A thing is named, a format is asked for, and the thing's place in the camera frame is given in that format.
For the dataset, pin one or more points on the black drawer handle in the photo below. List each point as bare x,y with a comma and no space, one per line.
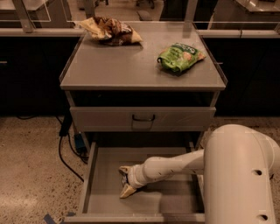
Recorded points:
143,119

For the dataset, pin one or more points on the open grey middle drawer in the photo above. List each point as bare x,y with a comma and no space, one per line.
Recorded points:
174,201

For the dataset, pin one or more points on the blue power adapter box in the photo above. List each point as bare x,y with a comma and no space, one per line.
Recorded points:
79,143

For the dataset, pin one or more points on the blue pepsi can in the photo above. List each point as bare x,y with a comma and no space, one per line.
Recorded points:
124,179

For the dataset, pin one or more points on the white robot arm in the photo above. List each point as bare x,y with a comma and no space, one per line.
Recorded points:
236,165

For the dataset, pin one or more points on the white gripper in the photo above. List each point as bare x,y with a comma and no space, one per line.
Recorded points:
135,176

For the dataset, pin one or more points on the green snack bag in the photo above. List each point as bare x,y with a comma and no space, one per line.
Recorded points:
179,57

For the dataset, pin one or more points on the grey drawer cabinet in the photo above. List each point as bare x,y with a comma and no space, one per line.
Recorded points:
96,68

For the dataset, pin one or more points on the black counter with grey rail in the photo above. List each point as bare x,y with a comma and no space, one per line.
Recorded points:
31,67

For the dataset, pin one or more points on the closed grey upper drawer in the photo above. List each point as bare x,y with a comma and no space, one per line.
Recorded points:
155,119

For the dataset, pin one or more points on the brown yellow chip bag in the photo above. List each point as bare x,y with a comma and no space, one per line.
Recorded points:
110,31

